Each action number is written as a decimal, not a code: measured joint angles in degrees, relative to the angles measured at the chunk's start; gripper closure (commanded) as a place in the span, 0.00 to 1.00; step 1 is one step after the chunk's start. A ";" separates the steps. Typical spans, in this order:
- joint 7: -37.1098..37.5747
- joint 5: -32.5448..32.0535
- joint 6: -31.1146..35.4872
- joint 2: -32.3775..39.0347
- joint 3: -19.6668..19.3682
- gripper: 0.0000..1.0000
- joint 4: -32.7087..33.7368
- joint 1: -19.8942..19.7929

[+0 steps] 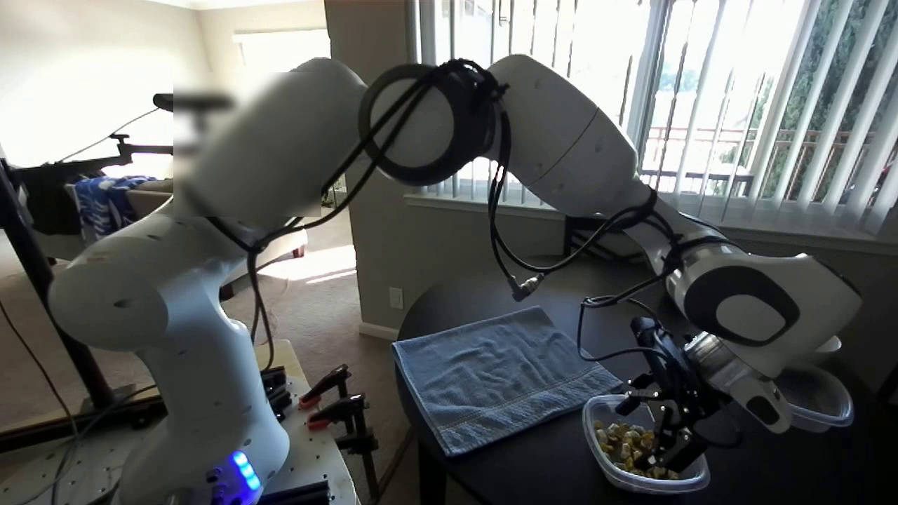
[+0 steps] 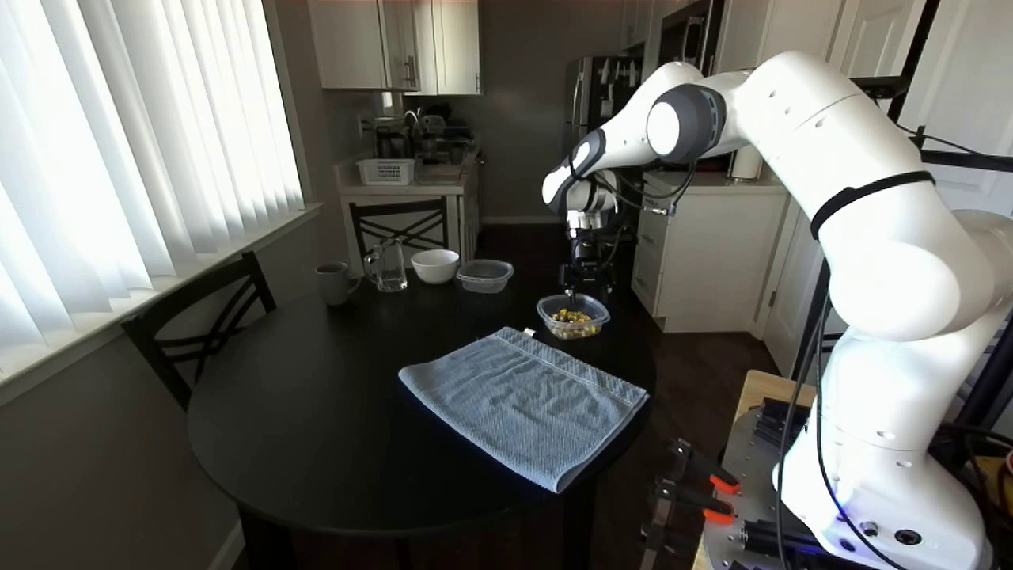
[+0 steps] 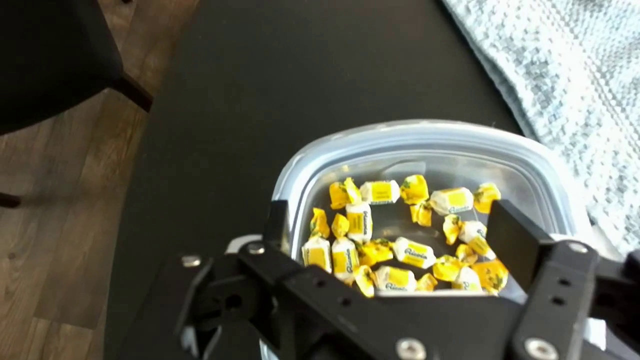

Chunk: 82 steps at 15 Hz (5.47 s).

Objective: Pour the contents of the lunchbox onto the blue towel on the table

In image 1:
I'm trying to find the blue towel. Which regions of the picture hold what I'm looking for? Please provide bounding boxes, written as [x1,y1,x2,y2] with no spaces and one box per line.
[390,305,626,461]

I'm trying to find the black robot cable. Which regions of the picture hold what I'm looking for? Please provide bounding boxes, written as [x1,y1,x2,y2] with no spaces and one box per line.
[244,55,679,370]

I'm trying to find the yellow food pieces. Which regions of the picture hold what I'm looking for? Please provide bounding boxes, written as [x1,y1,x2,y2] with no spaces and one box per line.
[594,420,672,483]

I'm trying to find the blue patterned cloth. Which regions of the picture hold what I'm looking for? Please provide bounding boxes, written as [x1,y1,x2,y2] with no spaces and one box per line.
[66,170,157,243]

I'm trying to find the black clamp orange handle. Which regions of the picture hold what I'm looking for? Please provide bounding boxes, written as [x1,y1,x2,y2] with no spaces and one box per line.
[305,389,383,505]
[296,363,354,413]

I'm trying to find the white bowl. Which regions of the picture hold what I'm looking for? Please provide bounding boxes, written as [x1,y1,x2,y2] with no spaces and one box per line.
[810,330,845,358]

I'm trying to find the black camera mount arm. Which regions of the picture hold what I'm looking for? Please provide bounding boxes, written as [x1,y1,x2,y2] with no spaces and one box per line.
[107,113,212,163]

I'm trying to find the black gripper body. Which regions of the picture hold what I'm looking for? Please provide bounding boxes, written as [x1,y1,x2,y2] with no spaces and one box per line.
[650,349,744,444]

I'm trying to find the black stereo camera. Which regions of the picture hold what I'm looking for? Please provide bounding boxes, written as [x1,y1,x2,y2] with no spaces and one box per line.
[150,89,240,119]

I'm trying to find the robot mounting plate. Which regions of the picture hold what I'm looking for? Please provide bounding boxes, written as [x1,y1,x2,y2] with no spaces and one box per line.
[0,335,365,505]

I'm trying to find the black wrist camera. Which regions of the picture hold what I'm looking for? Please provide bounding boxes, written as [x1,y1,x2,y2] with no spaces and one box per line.
[627,315,695,378]

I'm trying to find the black stand pole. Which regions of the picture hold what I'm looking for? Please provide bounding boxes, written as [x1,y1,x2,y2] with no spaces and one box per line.
[0,158,171,451]

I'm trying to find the clear plastic lunchbox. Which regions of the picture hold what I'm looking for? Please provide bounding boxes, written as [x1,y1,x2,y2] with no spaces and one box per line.
[581,389,711,497]

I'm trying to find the white vertical window blinds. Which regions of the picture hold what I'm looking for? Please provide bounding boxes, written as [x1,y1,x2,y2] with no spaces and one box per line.
[414,0,898,239]

